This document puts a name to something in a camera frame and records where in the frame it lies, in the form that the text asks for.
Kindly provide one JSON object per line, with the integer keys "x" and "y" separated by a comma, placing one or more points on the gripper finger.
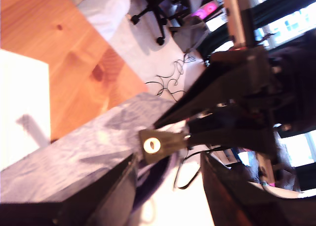
{"x": 108, "y": 206}
{"x": 237, "y": 206}
{"x": 234, "y": 139}
{"x": 232, "y": 80}

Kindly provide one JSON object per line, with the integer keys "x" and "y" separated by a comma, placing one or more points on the purple snakeskin pencil case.
{"x": 86, "y": 142}

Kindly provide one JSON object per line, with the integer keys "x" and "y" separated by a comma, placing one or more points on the pink glowing round light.
{"x": 206, "y": 11}

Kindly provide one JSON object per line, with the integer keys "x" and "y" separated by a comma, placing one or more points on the bright window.
{"x": 291, "y": 23}

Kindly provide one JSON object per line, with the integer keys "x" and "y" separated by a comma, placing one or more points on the black office chair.
{"x": 158, "y": 11}

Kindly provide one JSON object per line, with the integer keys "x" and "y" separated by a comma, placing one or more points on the white cloth bundle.
{"x": 106, "y": 11}

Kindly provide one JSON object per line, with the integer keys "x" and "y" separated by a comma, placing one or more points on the white printed letter sheet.
{"x": 22, "y": 87}

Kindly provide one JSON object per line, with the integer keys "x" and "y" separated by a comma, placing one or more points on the pale upright post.
{"x": 234, "y": 15}

